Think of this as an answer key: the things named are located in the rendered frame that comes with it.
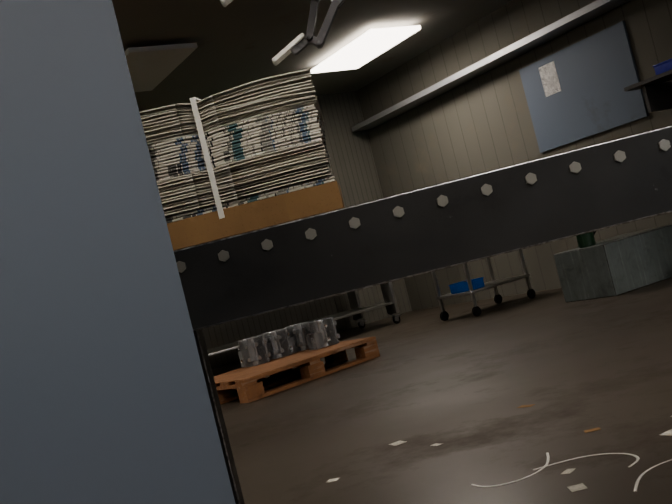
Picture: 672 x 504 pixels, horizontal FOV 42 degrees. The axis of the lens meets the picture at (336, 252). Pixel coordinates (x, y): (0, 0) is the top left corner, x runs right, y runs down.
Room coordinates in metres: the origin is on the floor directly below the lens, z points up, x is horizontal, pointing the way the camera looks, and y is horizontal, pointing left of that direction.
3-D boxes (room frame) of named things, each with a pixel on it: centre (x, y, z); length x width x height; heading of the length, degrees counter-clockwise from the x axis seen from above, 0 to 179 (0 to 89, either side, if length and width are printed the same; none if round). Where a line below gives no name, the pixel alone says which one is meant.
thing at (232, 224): (1.50, 0.16, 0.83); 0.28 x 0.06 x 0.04; 178
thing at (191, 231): (1.50, 0.26, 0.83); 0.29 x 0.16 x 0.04; 178
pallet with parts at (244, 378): (6.64, 0.63, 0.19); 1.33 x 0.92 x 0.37; 135
